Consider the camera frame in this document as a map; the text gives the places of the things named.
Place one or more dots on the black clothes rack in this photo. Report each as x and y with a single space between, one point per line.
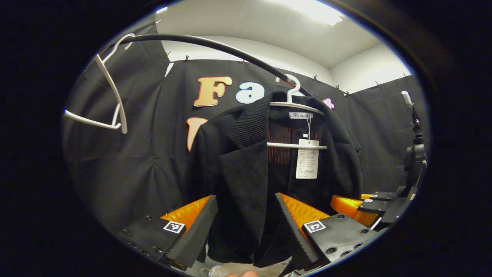
215 45

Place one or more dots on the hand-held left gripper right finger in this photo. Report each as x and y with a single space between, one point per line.
294 234

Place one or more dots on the white plastic clothes hanger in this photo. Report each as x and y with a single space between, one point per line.
284 145
123 125

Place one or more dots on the black jacket with paper tag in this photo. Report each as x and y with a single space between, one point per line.
246 173

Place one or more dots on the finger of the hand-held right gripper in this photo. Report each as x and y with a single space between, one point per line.
384 195
346 206

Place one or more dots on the small ceiling light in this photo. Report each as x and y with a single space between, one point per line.
161 9

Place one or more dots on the black backdrop cloth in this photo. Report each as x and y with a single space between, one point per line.
134 173

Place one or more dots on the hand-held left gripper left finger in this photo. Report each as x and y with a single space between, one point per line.
194 234

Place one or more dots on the long ceiling light panel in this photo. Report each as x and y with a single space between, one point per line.
311 9

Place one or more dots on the white laundry hamper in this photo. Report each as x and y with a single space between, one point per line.
265 270

